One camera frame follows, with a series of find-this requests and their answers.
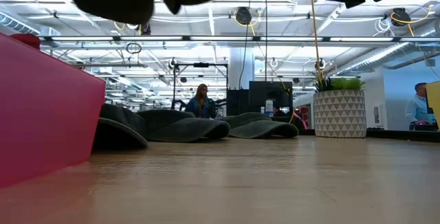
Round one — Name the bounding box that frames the person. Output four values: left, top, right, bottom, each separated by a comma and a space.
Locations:
184, 83, 218, 120
404, 82, 439, 131

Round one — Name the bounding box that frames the black monitor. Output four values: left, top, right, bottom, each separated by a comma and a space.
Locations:
248, 80, 294, 117

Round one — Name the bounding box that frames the long ceiling light strip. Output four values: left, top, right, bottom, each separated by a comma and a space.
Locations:
37, 34, 440, 43

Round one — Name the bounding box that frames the spiky air plant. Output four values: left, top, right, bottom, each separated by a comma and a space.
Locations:
313, 68, 336, 93

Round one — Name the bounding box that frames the potted green plant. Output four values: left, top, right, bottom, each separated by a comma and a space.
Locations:
313, 89, 368, 139

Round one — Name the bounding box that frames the green succulent plant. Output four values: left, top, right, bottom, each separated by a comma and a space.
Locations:
330, 76, 366, 92

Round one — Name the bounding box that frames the red plastic tray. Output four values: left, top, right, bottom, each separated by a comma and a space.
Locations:
0, 31, 107, 190

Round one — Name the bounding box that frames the black background rig frame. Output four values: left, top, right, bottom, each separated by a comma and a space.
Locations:
170, 61, 230, 112

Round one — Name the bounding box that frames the black ceiling cable reel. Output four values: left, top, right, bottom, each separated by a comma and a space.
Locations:
390, 7, 413, 27
234, 6, 253, 26

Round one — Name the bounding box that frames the yellow cable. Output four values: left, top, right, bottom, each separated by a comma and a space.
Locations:
308, 0, 327, 84

